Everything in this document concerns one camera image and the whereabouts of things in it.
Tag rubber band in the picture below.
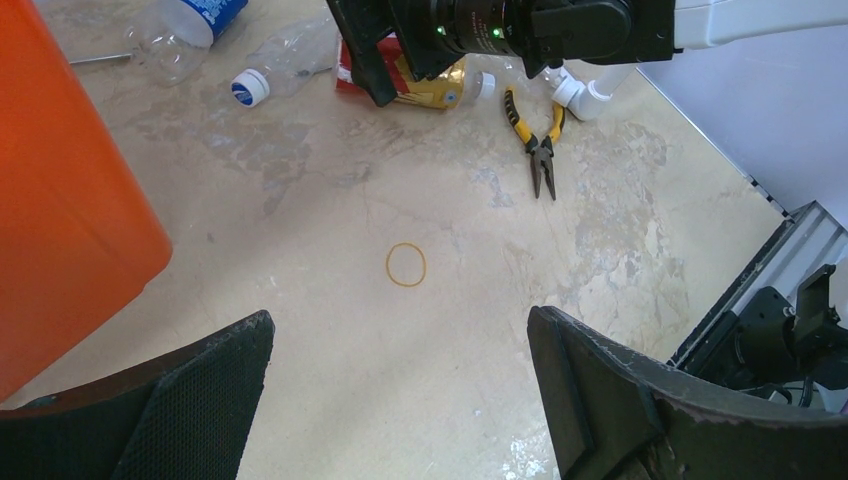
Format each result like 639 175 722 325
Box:
384 242 428 288

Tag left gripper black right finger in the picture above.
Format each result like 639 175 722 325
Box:
527 306 847 479

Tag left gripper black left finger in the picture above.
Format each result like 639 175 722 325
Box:
1 310 275 479

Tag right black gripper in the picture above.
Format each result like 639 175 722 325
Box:
327 0 564 107

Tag orange plastic bin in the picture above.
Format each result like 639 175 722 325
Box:
1 1 172 398

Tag crumpled clear bottle white cap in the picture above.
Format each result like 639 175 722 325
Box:
230 13 338 108

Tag red gold snack wrapper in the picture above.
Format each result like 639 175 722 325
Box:
333 33 498 111

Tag blue label bottle far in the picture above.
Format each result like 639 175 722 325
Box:
124 0 248 86

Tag yellow handle pliers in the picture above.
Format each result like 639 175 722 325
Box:
503 86 565 201

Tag white PVC pipe frame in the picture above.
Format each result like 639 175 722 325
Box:
546 64 636 121

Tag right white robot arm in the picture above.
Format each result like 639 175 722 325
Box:
327 0 847 107

